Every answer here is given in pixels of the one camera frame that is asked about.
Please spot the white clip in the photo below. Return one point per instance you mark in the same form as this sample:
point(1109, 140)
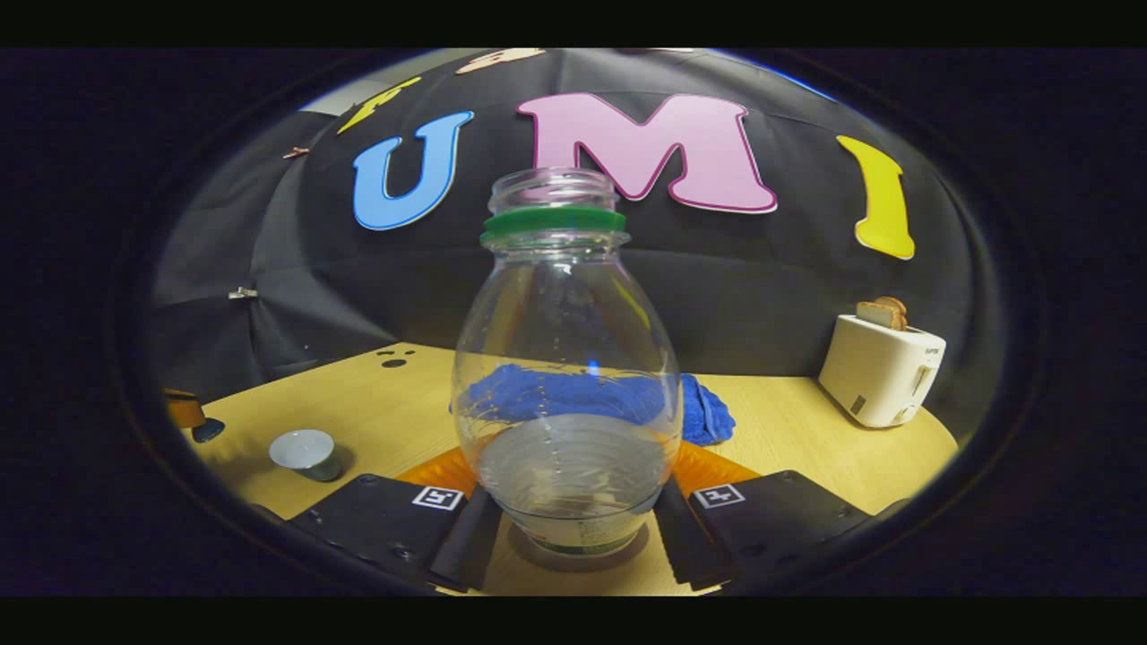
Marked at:
point(242, 293)

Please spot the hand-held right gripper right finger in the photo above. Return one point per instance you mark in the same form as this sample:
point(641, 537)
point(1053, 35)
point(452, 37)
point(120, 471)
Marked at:
point(685, 546)

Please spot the clear plastic water bottle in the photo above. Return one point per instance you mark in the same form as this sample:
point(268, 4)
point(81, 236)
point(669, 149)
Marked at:
point(564, 313)

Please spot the blue towel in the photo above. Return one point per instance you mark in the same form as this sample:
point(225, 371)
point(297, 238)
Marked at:
point(708, 412)

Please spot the pale teacup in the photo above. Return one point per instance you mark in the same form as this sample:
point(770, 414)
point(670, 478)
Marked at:
point(300, 448)

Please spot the black backdrop cloth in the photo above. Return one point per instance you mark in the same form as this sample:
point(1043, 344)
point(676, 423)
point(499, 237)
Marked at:
point(762, 287)

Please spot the white toaster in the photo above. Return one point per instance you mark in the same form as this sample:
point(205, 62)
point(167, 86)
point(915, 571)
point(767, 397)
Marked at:
point(874, 372)

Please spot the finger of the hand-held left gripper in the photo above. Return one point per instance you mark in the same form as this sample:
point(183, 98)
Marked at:
point(185, 410)

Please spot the toasted bread slice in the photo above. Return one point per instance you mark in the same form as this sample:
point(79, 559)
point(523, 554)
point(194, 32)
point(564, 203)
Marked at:
point(899, 311)
point(874, 315)

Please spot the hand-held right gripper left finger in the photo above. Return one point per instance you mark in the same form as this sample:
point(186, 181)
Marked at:
point(457, 546)

